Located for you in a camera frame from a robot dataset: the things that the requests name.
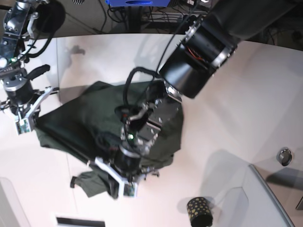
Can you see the white rectangular table slot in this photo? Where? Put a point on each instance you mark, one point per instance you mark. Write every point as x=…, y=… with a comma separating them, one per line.
x=73, y=221

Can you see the black round stool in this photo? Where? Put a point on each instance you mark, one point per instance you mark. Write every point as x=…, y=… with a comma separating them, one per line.
x=51, y=17

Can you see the black cup with gold dots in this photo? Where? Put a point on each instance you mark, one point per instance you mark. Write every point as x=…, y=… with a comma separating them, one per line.
x=199, y=212

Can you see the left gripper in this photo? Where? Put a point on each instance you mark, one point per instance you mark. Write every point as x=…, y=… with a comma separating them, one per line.
x=117, y=166

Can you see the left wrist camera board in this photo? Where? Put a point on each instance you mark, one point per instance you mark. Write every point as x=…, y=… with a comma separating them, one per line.
x=130, y=190

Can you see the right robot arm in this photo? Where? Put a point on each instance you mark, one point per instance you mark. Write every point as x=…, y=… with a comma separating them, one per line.
x=29, y=27

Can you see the blue plastic box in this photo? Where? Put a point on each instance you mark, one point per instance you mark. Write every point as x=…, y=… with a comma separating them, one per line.
x=137, y=3

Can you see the round metal table grommet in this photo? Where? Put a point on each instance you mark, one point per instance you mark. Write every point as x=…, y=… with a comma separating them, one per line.
x=284, y=156

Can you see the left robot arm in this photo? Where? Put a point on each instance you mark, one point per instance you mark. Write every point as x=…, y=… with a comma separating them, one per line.
x=152, y=98

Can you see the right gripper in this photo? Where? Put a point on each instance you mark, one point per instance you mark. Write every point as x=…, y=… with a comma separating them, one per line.
x=23, y=103

